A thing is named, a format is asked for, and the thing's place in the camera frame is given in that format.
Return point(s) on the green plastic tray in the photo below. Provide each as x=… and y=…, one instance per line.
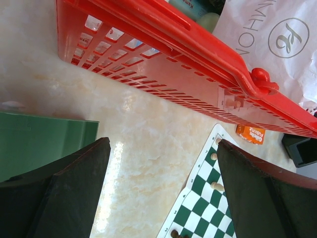
x=28, y=142

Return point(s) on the black plastic bin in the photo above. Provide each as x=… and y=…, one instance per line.
x=302, y=150

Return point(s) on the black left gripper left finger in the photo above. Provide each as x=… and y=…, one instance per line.
x=58, y=200

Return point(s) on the light rook corner piece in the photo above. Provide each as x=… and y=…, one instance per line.
x=217, y=141

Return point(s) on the light pawn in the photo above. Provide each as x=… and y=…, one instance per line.
x=214, y=156
x=217, y=186

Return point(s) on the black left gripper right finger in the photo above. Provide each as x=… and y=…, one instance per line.
x=265, y=200

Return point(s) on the orange razor box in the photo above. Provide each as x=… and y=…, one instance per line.
x=251, y=134

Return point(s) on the white wrapped paper roll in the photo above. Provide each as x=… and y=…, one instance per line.
x=279, y=36

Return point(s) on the red plastic shopping basket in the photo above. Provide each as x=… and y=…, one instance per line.
x=152, y=46

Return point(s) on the green bottle in basket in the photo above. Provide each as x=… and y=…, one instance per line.
x=200, y=11

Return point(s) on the green white chess mat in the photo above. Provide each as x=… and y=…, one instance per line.
x=200, y=211

